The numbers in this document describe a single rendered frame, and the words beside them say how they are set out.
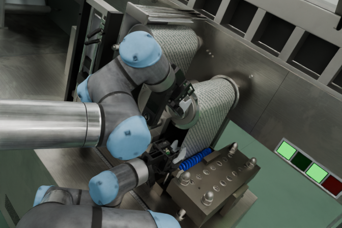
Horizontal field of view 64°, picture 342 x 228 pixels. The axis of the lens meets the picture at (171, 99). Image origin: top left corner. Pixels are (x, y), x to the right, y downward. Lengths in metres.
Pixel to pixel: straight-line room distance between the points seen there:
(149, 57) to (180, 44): 0.50
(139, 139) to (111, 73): 0.17
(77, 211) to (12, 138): 0.13
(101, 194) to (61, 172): 0.35
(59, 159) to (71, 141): 0.64
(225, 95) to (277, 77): 0.20
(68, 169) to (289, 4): 0.95
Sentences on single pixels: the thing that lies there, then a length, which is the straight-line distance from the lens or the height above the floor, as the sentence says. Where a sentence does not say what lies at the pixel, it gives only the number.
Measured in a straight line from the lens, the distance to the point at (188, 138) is 0.93.
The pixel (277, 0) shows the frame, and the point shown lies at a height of 1.62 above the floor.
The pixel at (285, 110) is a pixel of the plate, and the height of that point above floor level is 1.31.
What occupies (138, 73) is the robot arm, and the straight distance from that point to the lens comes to 0.56.
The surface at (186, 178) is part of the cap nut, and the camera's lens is 0.94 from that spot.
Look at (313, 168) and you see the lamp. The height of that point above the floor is 1.19.
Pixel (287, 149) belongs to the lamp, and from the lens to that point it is 1.11.
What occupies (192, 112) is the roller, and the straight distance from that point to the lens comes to 0.85.
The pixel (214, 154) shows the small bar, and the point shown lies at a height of 1.05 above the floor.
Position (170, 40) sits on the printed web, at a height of 1.38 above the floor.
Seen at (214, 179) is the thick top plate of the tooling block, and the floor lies 1.03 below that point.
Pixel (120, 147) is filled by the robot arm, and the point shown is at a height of 1.39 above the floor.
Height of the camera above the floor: 1.70
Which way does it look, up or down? 30 degrees down
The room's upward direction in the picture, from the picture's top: 22 degrees clockwise
